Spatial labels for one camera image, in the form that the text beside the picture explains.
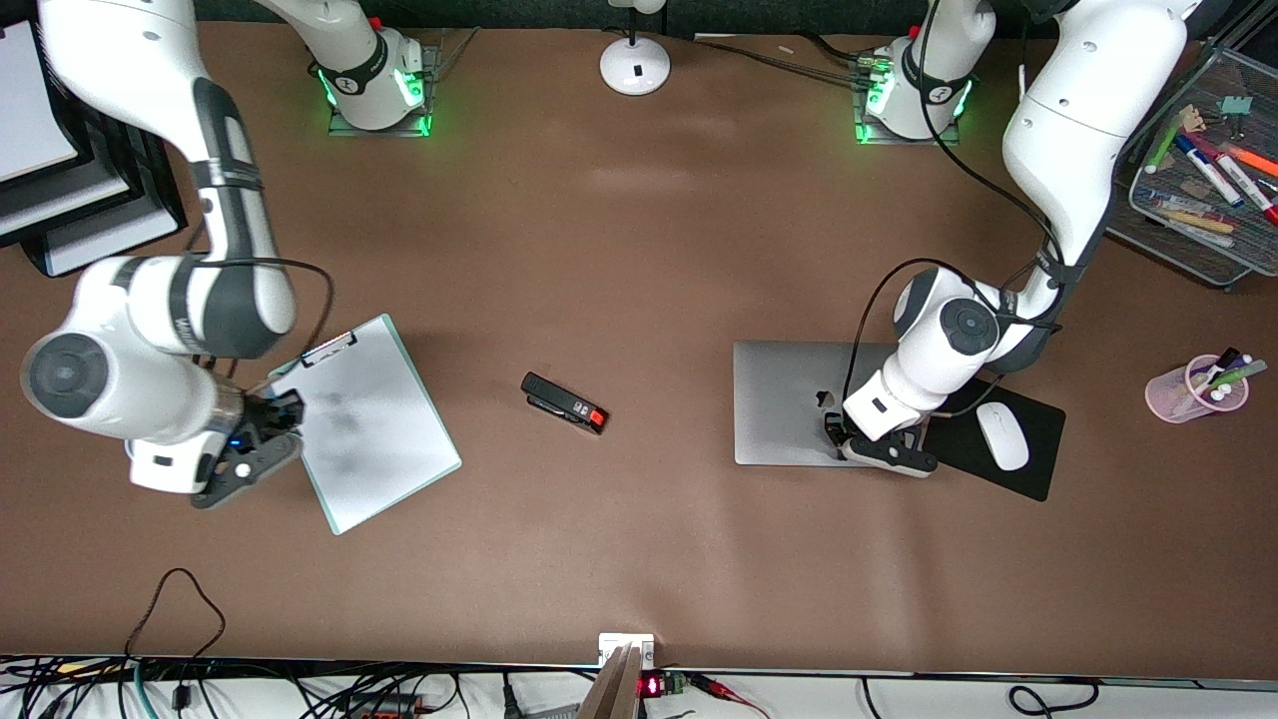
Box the silver laptop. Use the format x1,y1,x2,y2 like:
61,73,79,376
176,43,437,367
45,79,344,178
732,341,925,468

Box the green marker in pink cup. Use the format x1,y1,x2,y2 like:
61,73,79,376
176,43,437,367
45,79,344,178
1193,359,1269,393

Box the green marker in organizer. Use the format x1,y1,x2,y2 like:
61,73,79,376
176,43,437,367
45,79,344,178
1144,118,1185,176

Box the blue capped white marker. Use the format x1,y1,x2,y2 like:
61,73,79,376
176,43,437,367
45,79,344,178
1173,133,1245,209

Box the red capped white marker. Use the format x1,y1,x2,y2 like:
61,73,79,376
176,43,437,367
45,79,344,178
1213,152,1278,227

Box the clipboard with white paper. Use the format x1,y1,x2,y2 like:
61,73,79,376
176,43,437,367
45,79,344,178
267,313,463,537

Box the white computer mouse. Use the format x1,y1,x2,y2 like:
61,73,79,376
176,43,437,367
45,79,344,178
974,401,1031,472

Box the black mouse pad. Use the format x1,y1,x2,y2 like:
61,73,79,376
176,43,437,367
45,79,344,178
921,367,1067,503

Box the black stacked paper tray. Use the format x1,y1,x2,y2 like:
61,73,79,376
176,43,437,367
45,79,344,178
0,0,189,279

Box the black stapler with red tip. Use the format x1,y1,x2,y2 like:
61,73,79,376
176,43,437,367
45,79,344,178
520,371,610,436

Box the pink translucent pen cup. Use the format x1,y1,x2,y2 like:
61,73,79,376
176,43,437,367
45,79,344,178
1144,355,1251,424

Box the white paper sheet in tray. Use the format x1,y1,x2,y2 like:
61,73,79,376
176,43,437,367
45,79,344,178
0,22,81,185

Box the white lamp base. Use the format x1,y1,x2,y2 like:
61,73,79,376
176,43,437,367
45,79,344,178
599,0,672,98

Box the orange highlighter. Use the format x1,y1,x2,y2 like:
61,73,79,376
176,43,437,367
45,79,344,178
1223,143,1278,180

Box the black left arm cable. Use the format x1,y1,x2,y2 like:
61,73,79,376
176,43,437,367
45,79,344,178
844,0,1065,402

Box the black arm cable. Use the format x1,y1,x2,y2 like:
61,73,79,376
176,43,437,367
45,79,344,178
844,0,1065,402
188,256,336,382

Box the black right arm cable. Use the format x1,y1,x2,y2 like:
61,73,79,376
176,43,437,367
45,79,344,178
188,256,336,382

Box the black looped cable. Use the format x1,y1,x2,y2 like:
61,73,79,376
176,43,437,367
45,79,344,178
125,567,227,712

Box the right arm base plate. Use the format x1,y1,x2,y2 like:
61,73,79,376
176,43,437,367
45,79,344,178
327,40,440,138

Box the white camera stand bracket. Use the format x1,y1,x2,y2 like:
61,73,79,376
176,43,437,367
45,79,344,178
577,632,657,719

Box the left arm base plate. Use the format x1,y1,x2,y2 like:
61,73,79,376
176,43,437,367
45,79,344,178
854,60,964,148

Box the black coiled cable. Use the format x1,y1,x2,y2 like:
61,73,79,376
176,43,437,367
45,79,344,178
1006,679,1101,719

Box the black cable bundle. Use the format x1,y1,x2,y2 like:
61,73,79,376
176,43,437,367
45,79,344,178
0,654,470,719

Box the black cables between bases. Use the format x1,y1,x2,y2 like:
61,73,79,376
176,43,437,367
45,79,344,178
694,33,882,87

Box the wire mesh desk organizer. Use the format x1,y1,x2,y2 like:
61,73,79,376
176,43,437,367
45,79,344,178
1103,45,1278,291

